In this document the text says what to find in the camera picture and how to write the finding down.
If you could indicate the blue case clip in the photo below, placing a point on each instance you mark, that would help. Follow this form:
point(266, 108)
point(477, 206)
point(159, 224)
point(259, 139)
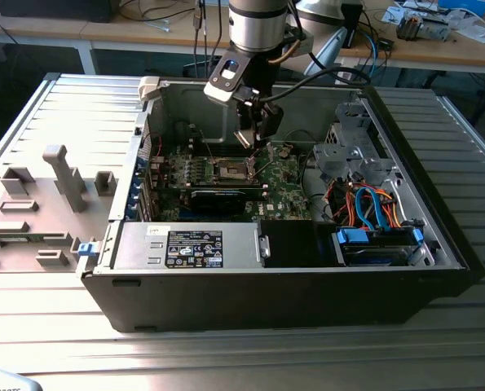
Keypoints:
point(87, 249)

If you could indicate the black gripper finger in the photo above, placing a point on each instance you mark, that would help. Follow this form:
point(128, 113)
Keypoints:
point(245, 118)
point(271, 120)

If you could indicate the black graphics card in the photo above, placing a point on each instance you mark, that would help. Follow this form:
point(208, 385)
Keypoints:
point(217, 201)

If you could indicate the silver CPU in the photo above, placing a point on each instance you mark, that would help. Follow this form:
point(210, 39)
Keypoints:
point(244, 139)

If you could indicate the grey parts rack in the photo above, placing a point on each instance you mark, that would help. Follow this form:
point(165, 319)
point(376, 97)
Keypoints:
point(63, 228)

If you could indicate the round coin battery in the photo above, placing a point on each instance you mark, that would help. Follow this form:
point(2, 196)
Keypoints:
point(283, 154)

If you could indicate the green motherboard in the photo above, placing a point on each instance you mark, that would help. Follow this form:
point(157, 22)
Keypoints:
point(283, 191)

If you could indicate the wooden desk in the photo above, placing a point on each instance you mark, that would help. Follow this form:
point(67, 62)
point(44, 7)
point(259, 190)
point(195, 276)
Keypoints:
point(450, 51)
point(115, 34)

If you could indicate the beige case latch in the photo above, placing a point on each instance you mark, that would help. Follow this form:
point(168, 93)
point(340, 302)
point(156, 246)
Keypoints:
point(148, 87)

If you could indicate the black PC case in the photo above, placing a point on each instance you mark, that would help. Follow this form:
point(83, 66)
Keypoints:
point(266, 301)

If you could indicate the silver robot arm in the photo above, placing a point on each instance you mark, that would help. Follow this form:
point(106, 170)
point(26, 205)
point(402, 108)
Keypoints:
point(254, 28)

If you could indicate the white plastic device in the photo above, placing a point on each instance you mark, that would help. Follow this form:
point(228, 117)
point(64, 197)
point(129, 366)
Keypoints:
point(5, 383)

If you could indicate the green RAM stick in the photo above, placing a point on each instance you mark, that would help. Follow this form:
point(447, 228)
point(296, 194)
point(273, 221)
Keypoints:
point(16, 238)

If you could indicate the silver power supply unit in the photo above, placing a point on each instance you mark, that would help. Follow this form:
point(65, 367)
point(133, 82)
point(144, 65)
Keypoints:
point(136, 244)

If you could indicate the blue box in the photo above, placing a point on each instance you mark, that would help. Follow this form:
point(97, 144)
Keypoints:
point(464, 6)

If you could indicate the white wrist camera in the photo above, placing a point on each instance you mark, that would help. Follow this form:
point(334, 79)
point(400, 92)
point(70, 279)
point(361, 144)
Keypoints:
point(221, 91)

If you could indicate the CPU cooler heatsink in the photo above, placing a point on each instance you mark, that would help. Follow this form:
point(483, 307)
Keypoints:
point(409, 26)

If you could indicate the hard disk in blue carrier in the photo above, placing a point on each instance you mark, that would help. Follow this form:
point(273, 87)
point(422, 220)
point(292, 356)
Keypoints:
point(350, 237)

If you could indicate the black monitor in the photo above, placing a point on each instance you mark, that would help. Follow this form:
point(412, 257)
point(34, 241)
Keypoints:
point(54, 10)

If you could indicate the metal disk bay cage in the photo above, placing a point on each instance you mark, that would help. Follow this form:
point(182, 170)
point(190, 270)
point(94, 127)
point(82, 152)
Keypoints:
point(336, 161)

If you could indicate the CPU socket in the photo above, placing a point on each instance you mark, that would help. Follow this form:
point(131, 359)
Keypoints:
point(230, 171)

